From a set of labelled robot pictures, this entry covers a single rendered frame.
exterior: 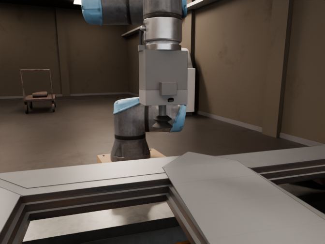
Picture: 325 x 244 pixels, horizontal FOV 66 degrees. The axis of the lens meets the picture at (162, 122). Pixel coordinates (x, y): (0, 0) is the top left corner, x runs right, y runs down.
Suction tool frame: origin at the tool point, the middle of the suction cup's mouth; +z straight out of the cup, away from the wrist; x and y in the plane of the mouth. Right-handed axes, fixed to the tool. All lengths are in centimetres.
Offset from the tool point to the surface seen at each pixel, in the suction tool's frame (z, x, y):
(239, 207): 9.8, -18.0, 7.0
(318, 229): 10.1, -25.8, 14.0
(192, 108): 57, 506, 224
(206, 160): 8.9, 1.9, 11.2
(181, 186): 9.5, -8.7, 1.0
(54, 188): 9.6, -2.9, -21.1
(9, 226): 11.3, -10.9, -26.2
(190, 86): 5, 503, 218
